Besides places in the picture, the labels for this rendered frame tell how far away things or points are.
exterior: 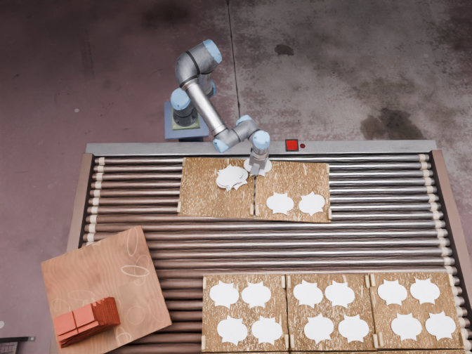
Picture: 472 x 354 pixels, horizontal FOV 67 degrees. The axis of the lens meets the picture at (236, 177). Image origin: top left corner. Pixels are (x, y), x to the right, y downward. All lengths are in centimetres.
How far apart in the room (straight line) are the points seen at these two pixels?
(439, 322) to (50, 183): 291
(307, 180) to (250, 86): 166
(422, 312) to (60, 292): 174
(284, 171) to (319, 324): 81
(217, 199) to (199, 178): 17
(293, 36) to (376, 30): 86
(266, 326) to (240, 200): 65
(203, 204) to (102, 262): 58
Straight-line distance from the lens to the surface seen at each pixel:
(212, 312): 186
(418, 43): 426
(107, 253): 189
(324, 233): 199
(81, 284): 191
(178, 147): 214
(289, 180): 203
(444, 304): 213
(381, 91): 373
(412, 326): 204
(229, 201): 196
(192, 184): 201
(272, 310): 187
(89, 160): 220
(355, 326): 194
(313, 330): 189
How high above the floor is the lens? 280
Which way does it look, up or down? 67 degrees down
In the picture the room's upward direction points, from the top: 1 degrees clockwise
